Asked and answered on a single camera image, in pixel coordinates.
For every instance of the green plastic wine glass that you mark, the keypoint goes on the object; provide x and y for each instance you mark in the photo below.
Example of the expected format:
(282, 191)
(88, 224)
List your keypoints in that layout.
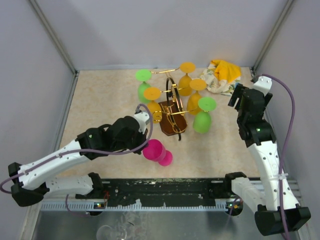
(143, 75)
(203, 120)

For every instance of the clear wine glass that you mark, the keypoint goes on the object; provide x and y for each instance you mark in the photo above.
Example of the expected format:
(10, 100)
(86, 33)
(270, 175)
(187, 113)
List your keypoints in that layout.
(120, 230)

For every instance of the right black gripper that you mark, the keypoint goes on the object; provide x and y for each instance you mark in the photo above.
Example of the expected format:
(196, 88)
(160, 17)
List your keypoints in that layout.
(237, 93)

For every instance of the orange plastic wine glass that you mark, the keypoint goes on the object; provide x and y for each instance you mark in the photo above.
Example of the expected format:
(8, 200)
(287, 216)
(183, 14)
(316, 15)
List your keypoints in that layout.
(184, 88)
(196, 85)
(152, 94)

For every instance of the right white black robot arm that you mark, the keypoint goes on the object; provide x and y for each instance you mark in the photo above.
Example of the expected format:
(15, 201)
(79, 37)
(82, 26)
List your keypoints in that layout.
(276, 210)

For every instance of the yellow patterned cloth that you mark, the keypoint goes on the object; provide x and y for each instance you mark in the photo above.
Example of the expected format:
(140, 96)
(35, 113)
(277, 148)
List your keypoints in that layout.
(221, 77)

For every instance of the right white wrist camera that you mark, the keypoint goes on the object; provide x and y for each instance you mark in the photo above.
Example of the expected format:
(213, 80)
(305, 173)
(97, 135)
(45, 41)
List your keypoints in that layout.
(262, 84)

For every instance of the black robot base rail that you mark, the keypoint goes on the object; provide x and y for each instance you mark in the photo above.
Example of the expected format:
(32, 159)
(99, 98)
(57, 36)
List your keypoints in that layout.
(165, 192)

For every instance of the pink plastic wine glass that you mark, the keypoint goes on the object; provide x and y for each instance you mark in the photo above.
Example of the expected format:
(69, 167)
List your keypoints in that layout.
(155, 151)

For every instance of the gold wire wine glass rack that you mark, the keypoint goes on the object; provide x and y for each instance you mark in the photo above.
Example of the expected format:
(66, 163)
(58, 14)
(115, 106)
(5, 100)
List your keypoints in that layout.
(173, 109)

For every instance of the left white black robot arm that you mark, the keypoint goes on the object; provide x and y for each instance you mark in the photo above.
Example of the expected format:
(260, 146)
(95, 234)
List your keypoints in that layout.
(38, 180)

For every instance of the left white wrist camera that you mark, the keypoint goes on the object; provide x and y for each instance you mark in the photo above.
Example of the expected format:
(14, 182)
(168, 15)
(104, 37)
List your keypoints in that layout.
(143, 119)

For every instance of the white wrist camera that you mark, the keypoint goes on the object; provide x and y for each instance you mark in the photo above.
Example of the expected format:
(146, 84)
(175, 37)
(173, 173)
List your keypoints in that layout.
(143, 119)
(262, 84)

